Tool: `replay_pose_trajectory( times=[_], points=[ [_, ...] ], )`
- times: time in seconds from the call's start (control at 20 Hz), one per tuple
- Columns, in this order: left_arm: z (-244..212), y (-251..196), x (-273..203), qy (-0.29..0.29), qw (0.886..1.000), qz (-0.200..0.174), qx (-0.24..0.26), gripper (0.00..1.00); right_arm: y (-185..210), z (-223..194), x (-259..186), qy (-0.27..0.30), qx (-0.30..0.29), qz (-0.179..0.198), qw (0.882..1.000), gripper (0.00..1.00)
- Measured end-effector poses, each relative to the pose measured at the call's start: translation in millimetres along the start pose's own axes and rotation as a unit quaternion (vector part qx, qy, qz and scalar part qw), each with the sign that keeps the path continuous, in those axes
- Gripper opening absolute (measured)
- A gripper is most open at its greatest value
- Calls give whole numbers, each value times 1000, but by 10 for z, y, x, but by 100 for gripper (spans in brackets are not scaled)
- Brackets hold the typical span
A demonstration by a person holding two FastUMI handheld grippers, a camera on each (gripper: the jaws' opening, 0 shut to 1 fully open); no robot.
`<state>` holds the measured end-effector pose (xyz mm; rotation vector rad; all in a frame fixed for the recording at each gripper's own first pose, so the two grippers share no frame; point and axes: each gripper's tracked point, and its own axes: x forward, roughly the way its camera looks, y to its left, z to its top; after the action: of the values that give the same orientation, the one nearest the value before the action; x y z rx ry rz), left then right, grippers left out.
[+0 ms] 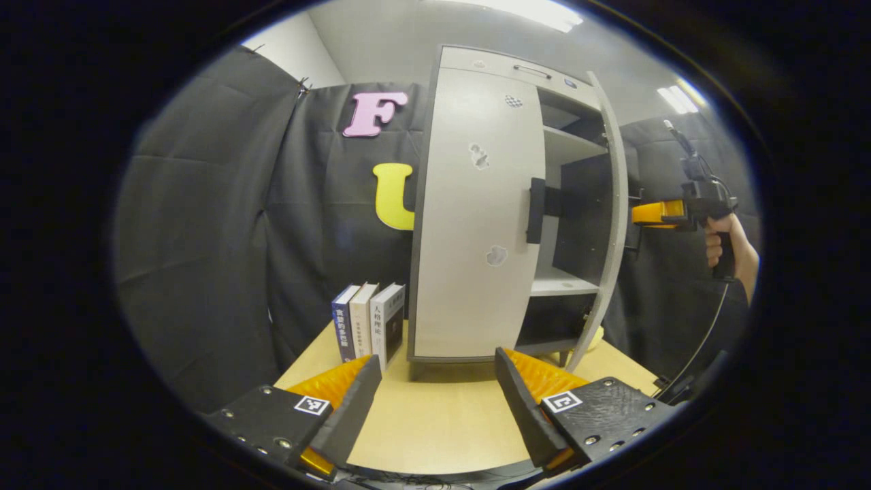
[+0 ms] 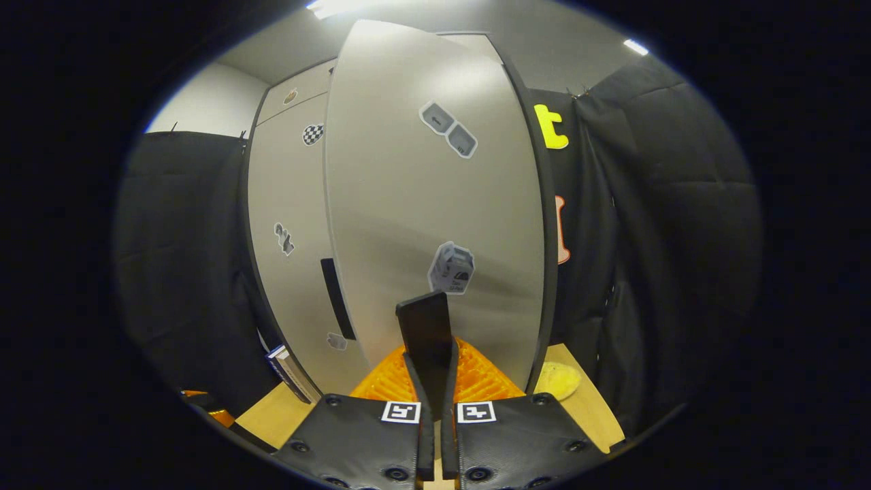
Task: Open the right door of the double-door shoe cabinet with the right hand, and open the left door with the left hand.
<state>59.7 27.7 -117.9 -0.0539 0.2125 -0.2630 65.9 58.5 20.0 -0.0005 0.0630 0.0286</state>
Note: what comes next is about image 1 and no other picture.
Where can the dark blue book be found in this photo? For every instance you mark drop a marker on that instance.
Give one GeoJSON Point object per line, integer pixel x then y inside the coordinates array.
{"type": "Point", "coordinates": [342, 327]}

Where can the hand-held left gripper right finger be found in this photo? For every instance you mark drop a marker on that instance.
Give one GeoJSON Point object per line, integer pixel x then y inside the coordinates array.
{"type": "Point", "coordinates": [520, 408]}

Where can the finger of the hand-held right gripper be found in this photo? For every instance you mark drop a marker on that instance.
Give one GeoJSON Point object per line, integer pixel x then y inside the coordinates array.
{"type": "Point", "coordinates": [653, 213]}

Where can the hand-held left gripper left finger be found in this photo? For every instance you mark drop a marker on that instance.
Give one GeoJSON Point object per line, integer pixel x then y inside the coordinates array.
{"type": "Point", "coordinates": [354, 408]}

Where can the grey cabinet drawer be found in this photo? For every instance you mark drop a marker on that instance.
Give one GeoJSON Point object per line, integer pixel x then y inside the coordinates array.
{"type": "Point", "coordinates": [490, 64]}

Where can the small ceiling light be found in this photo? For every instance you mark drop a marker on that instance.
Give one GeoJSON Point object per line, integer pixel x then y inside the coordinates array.
{"type": "Point", "coordinates": [680, 96]}

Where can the grey and black book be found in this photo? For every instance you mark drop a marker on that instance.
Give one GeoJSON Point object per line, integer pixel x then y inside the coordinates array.
{"type": "Point", "coordinates": [389, 323]}

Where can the white cabinet shelf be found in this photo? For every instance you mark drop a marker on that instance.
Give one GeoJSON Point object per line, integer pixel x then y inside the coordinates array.
{"type": "Point", "coordinates": [568, 144]}
{"type": "Point", "coordinates": [561, 280]}

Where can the grey cabinet door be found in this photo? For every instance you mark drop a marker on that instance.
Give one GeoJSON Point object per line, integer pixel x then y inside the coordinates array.
{"type": "Point", "coordinates": [612, 224]}
{"type": "Point", "coordinates": [469, 204]}

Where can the grey double-door shoe cabinet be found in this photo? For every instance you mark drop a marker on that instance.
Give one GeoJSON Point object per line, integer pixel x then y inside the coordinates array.
{"type": "Point", "coordinates": [469, 218]}

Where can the black backdrop cloth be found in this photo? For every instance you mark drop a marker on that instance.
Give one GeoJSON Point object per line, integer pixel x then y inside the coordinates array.
{"type": "Point", "coordinates": [218, 224]}

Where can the cream book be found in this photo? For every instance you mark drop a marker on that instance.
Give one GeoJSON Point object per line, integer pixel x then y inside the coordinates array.
{"type": "Point", "coordinates": [362, 320]}

